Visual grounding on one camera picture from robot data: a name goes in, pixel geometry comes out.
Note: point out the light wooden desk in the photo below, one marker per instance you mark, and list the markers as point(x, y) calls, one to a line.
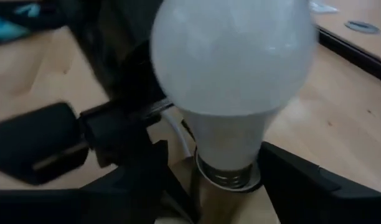
point(365, 12)

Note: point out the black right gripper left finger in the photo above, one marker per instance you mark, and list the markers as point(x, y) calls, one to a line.
point(84, 205)

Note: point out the grey round desk grommet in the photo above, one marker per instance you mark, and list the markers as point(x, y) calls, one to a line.
point(361, 27)

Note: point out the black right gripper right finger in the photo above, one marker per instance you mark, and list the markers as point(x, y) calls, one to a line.
point(318, 199)

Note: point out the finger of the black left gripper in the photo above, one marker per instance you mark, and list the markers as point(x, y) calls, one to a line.
point(119, 140)

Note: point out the metal lamp base with socket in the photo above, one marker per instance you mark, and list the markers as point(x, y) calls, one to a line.
point(218, 205)

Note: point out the white frosted lightbulb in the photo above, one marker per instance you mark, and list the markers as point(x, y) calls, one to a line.
point(231, 62)

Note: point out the teal desk calculator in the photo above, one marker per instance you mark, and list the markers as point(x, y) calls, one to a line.
point(3, 31)

